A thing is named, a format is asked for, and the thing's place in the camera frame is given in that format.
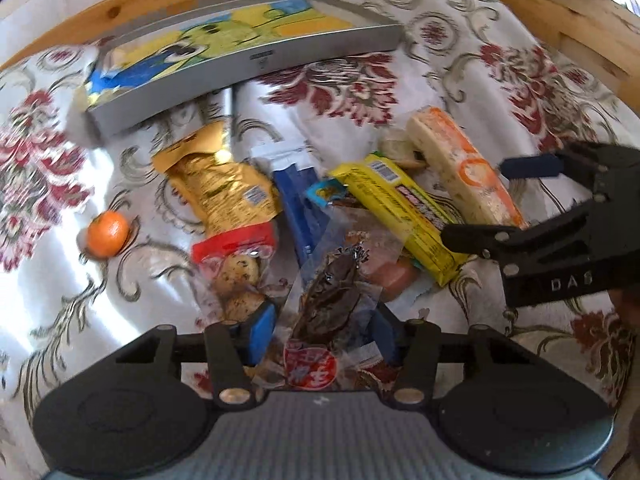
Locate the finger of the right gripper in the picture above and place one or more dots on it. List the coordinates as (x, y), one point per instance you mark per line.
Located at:
(539, 166)
(489, 242)

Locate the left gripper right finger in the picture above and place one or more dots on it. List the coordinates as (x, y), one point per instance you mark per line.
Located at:
(412, 347)

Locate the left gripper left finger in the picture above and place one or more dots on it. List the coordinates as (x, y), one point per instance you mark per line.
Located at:
(230, 347)

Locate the orange white cracker packet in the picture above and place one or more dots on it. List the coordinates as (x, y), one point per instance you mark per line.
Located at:
(471, 182)

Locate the dark dried meat snack packet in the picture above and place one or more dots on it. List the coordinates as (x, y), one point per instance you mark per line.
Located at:
(321, 339)

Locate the quail egg snack bag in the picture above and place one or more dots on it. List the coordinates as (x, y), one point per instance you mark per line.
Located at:
(233, 262)

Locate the blue braised tofu snack packet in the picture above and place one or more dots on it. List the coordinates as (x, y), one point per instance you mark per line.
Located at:
(330, 193)

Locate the person's right hand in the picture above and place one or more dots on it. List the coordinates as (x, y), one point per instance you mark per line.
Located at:
(626, 305)

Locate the yellow candy bar wrapper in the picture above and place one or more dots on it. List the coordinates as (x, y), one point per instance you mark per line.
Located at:
(406, 210)

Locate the pink sausage snack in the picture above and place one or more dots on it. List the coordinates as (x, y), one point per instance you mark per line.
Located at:
(388, 278)

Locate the clear wrapped round pastry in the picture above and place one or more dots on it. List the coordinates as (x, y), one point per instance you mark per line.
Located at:
(394, 144)

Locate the blue stick snack packet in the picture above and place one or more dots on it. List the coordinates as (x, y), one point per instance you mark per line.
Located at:
(290, 168)

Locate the gold foil snack packet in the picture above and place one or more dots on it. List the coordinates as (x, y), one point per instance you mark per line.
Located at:
(223, 193)

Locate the small orange tangerine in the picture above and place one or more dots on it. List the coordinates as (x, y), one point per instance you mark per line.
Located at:
(107, 234)

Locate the silver pen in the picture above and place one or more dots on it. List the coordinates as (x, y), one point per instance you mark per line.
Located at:
(227, 101)

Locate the grey tray with cartoon lining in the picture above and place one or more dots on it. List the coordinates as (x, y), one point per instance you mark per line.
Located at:
(160, 61)

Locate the wooden bed frame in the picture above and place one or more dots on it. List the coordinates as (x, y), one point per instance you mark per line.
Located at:
(600, 34)

